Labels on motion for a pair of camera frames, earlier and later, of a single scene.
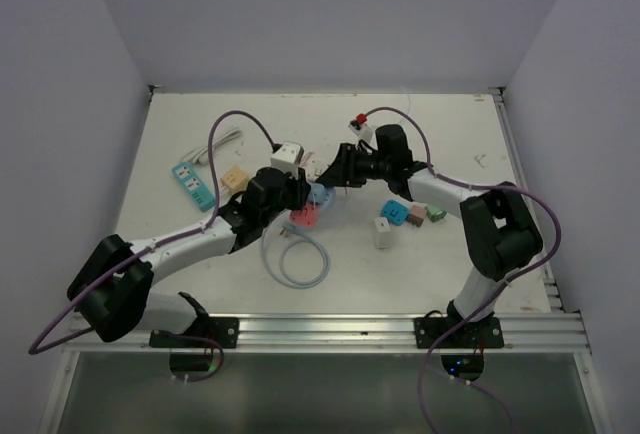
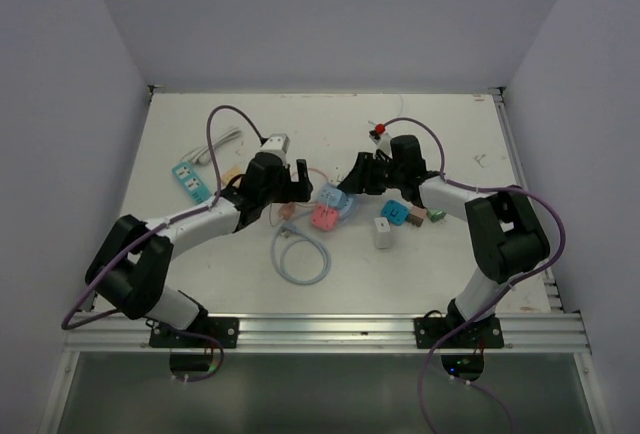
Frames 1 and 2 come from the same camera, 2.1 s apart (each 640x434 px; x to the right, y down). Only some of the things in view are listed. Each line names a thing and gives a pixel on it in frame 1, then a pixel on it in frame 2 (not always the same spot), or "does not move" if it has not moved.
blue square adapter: [396, 212] does not move
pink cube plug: [306, 216] to [325, 217]
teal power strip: [193, 184] does not move
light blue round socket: [321, 195] to [342, 212]
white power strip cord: [202, 156] does not move
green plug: [435, 214] does not move
